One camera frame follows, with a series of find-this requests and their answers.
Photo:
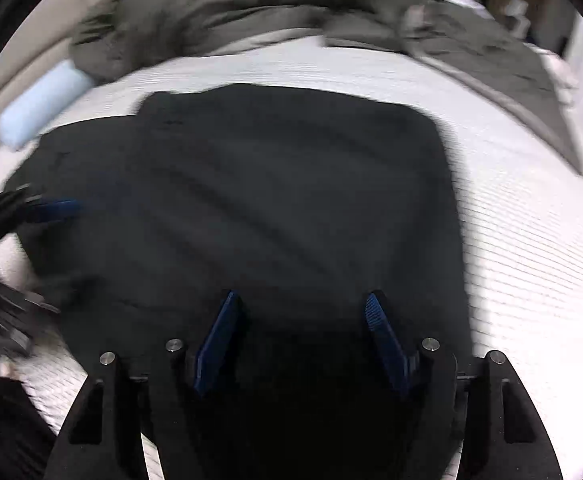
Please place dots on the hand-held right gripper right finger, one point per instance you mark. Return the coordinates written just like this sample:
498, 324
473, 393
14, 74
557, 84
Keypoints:
386, 345

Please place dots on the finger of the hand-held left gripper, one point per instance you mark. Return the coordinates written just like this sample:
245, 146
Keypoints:
56, 208
31, 302

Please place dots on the black pants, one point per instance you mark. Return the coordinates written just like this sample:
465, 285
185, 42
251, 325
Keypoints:
271, 185

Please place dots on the person's dark clothing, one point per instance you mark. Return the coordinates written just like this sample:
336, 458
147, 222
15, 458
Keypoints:
1, 425

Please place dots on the light blue pillow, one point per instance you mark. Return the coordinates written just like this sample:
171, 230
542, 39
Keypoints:
41, 105

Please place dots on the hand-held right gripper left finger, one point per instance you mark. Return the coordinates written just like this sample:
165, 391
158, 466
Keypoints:
216, 345

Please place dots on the white crumpled sheet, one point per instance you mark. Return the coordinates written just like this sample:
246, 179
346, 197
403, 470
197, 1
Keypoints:
556, 72

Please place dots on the white chair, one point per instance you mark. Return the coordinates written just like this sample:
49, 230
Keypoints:
515, 10

